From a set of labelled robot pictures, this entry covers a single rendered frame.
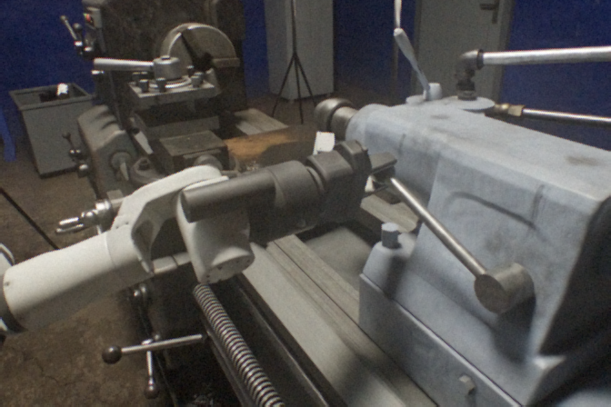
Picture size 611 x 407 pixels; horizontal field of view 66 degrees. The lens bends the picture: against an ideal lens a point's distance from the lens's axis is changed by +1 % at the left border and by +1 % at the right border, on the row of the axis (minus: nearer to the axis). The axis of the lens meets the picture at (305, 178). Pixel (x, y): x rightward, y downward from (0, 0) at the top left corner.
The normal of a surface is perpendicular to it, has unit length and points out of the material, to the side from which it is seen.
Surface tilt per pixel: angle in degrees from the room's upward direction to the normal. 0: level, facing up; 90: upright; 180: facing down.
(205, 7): 90
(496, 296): 90
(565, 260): 76
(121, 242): 43
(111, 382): 0
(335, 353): 36
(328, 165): 19
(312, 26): 90
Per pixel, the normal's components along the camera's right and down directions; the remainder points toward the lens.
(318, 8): 0.51, 0.33
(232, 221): 0.29, -0.51
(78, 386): -0.03, -0.91
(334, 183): 0.49, 0.61
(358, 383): -0.53, -0.61
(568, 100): -0.86, 0.23
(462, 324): -0.77, -0.23
